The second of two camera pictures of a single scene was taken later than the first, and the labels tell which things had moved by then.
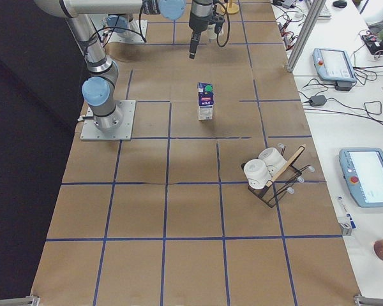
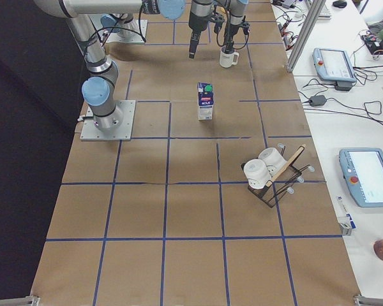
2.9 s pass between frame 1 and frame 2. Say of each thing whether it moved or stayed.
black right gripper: stayed
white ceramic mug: moved
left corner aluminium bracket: stayed
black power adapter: stayed
